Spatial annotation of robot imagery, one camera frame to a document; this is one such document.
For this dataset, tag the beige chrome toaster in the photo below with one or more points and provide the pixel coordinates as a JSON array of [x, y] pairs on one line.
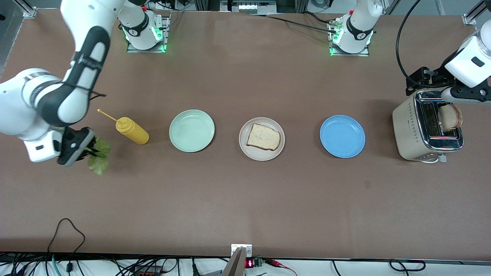
[[406, 130]]

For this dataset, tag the beige plate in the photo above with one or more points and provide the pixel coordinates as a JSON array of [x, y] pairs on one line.
[[264, 155]]

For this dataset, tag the aluminium camera mast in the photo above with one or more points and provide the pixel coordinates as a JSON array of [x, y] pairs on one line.
[[236, 266]]

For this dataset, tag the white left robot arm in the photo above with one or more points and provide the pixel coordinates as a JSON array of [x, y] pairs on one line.
[[358, 27]]

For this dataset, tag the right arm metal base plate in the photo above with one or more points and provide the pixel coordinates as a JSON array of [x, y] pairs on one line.
[[147, 50]]

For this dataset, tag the blue plate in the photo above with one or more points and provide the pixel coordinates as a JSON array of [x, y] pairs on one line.
[[342, 136]]

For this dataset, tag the yellow squeeze bottle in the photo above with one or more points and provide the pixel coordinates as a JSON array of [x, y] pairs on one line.
[[134, 132]]

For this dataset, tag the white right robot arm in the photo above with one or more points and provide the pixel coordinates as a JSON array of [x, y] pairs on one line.
[[23, 103]]

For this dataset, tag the toasted bread slice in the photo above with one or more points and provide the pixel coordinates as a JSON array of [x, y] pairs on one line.
[[262, 137], [450, 117]]

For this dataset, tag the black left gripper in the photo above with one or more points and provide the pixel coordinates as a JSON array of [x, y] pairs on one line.
[[436, 78]]

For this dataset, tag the white power strip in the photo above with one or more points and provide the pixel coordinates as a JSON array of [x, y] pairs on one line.
[[253, 7]]

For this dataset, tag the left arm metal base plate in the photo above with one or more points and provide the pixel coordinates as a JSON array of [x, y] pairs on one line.
[[351, 54]]

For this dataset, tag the pale green plate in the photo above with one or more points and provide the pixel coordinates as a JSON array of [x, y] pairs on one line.
[[191, 131]]

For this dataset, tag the red digit display module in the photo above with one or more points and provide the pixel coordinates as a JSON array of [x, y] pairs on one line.
[[250, 263]]

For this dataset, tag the aluminium frame post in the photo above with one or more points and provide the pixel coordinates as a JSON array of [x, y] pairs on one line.
[[27, 10], [471, 18]]

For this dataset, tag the green lettuce leaf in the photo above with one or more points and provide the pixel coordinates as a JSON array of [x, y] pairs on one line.
[[100, 166]]

